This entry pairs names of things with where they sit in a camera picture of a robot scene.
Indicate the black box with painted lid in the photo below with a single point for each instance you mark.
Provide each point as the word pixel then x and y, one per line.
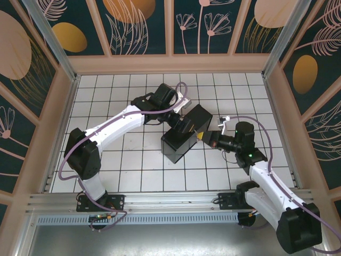
pixel 175 146

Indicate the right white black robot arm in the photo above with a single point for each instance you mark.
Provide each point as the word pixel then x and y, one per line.
pixel 266 181

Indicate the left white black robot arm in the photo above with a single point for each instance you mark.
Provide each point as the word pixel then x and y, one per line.
pixel 120 125

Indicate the aluminium side strip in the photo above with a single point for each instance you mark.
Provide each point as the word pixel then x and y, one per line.
pixel 61 133

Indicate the grey metal sheet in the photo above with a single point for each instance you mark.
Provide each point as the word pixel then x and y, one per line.
pixel 173 240

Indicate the small circuit board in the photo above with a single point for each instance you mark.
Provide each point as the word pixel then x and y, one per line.
pixel 100 216

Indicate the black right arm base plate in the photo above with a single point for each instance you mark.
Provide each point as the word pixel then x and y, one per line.
pixel 225 201

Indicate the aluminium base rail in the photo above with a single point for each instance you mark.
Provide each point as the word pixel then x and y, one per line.
pixel 170 200

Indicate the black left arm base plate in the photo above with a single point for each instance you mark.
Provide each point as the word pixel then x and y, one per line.
pixel 117 201

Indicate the aluminium corner post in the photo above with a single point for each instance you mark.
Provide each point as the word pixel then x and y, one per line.
pixel 57 50
pixel 279 37

